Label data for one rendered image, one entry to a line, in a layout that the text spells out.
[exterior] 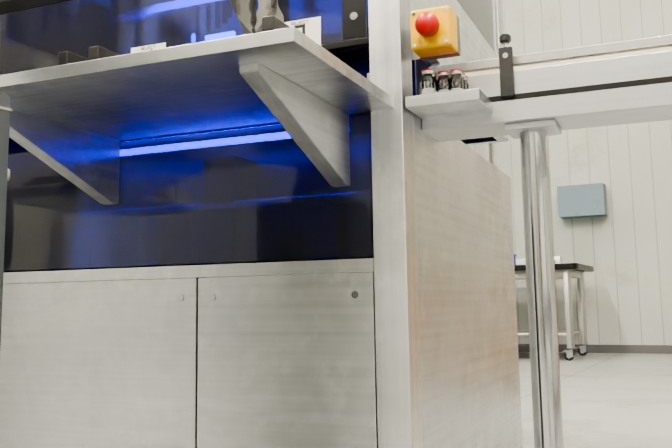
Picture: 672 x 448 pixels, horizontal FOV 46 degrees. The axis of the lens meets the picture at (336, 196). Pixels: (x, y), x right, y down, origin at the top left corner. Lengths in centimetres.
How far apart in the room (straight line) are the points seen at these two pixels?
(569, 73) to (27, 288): 116
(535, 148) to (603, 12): 749
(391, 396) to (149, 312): 51
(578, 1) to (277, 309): 781
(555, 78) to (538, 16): 762
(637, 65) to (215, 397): 94
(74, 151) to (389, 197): 60
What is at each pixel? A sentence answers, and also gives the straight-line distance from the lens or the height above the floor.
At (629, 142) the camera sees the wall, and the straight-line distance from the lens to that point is 856.
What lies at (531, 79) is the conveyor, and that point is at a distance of 146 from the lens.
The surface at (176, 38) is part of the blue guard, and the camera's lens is 165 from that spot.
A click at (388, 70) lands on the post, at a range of 142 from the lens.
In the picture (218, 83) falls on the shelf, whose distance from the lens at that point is 123.
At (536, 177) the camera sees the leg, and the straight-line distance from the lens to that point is 147.
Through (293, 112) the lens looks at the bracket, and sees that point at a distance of 121.
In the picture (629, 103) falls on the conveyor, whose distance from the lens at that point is 143.
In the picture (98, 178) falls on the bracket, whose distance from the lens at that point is 161.
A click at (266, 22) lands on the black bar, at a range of 107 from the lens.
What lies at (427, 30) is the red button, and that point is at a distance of 138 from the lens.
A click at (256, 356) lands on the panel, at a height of 43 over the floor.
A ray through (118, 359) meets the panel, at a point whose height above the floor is 42.
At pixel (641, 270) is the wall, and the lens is 842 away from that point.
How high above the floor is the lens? 52
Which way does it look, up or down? 8 degrees up
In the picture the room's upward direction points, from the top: 1 degrees counter-clockwise
